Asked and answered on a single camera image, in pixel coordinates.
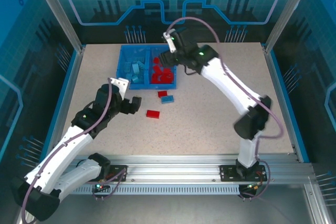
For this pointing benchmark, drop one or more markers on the aluminium side rail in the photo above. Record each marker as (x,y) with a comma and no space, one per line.
(67,98)
(283,103)

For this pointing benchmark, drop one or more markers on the blue two-compartment plastic bin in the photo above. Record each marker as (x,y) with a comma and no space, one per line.
(147,86)

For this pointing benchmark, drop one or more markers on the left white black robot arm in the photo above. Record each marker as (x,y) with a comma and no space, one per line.
(60,153)

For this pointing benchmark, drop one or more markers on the aluminium frame post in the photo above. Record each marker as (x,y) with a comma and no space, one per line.
(62,14)
(284,14)

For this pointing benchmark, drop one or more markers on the blue sloped lego brick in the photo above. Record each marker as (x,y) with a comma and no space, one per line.
(134,78)

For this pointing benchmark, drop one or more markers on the small red lego brick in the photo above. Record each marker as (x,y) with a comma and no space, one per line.
(167,71)

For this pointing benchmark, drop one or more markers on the small connector board with LED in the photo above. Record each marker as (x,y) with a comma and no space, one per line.
(252,186)
(99,186)

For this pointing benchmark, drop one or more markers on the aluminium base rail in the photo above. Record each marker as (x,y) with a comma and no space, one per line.
(170,166)

